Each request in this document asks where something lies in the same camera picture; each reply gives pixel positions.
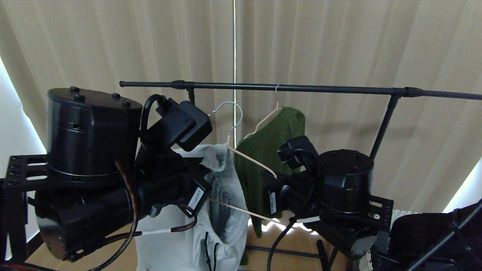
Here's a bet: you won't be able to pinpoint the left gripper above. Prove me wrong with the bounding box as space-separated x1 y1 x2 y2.
35 150 212 261

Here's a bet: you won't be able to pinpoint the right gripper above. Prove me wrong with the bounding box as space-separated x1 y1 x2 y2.
262 169 378 261

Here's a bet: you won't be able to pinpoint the pink clothes hanger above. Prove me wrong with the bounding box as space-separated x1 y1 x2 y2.
208 101 282 223
243 84 283 140

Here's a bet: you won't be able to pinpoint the pale grey shorts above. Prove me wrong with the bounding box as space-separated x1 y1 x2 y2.
135 143 251 271

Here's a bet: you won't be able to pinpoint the black clothes rack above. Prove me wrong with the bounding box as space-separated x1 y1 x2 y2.
119 80 482 271

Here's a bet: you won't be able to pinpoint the white laundry basket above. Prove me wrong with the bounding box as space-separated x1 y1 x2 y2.
358 209 420 271

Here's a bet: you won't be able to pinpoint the green long-sleeved shirt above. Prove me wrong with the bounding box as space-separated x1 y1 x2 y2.
234 107 306 266

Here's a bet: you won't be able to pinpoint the beige curtain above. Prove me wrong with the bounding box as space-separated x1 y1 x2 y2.
0 0 482 226

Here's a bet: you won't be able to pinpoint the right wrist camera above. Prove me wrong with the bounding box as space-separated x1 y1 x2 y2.
278 135 320 172

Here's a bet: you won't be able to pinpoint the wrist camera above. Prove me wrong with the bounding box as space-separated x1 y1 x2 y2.
145 97 213 153
278 135 320 172

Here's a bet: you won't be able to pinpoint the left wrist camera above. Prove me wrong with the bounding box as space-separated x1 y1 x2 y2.
145 97 213 153

